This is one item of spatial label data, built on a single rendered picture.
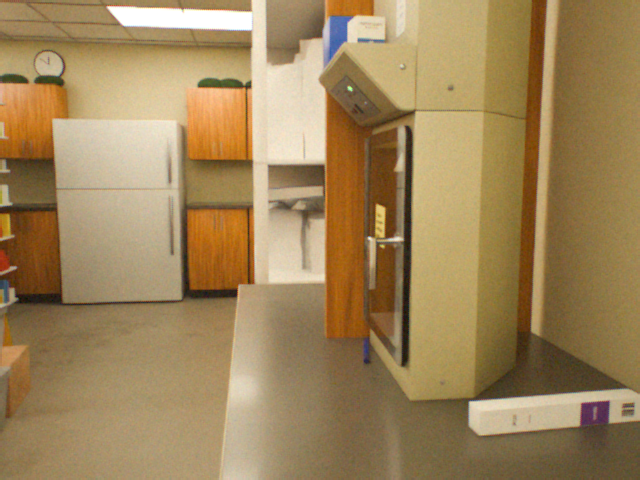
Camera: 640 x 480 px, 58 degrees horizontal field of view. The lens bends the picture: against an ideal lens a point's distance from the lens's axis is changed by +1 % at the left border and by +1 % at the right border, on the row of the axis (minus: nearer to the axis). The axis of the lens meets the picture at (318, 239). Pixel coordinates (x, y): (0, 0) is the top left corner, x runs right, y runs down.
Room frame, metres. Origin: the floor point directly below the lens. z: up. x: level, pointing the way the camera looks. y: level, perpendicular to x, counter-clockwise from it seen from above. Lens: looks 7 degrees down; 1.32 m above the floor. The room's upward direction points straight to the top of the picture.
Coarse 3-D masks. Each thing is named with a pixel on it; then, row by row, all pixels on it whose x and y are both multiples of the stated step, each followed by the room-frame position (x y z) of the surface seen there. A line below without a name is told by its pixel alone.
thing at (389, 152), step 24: (384, 144) 1.05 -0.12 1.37; (408, 144) 0.91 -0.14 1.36; (384, 168) 1.05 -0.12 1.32; (408, 168) 0.91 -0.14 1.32; (384, 192) 1.05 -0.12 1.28; (408, 192) 0.91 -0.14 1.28; (384, 216) 1.04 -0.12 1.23; (408, 216) 0.91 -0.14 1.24; (384, 264) 1.04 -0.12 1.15; (384, 288) 1.04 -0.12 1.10; (384, 312) 1.03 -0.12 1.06; (384, 336) 1.03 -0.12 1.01
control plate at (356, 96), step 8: (344, 80) 1.02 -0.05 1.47; (336, 88) 1.12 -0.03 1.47; (344, 88) 1.07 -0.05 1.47; (352, 88) 1.02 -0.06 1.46; (336, 96) 1.17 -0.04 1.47; (344, 96) 1.12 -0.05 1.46; (352, 96) 1.07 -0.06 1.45; (360, 96) 1.02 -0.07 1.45; (344, 104) 1.17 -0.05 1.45; (352, 104) 1.11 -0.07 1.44; (360, 104) 1.07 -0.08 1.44; (368, 104) 1.02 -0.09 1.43; (352, 112) 1.17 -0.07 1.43; (360, 112) 1.12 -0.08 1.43; (368, 112) 1.06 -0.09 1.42; (376, 112) 1.02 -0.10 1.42; (360, 120) 1.17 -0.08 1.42
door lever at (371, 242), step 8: (368, 240) 0.94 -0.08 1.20; (376, 240) 0.94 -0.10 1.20; (384, 240) 0.95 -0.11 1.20; (392, 240) 0.95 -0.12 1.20; (368, 248) 0.94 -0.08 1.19; (376, 248) 0.94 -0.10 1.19; (368, 256) 0.94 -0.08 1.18; (376, 256) 0.94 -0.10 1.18; (368, 264) 0.94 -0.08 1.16; (376, 264) 0.94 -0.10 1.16; (368, 272) 0.94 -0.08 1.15; (376, 272) 0.94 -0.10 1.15; (368, 280) 0.94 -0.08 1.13; (368, 288) 0.94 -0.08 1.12
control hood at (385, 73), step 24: (360, 48) 0.89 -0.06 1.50; (384, 48) 0.90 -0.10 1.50; (408, 48) 0.90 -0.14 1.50; (336, 72) 1.03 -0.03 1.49; (360, 72) 0.91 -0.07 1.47; (384, 72) 0.90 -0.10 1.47; (408, 72) 0.90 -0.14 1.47; (384, 96) 0.91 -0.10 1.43; (408, 96) 0.90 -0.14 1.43; (384, 120) 1.07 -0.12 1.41
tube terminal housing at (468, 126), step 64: (384, 0) 1.12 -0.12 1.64; (448, 0) 0.91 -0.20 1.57; (512, 0) 1.00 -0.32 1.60; (448, 64) 0.91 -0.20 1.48; (512, 64) 1.01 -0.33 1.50; (384, 128) 1.11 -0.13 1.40; (448, 128) 0.91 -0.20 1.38; (512, 128) 1.02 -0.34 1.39; (448, 192) 0.91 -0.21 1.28; (512, 192) 1.03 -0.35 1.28; (448, 256) 0.91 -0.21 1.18; (512, 256) 1.04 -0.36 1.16; (448, 320) 0.91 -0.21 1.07; (512, 320) 1.05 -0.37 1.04; (448, 384) 0.91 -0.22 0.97
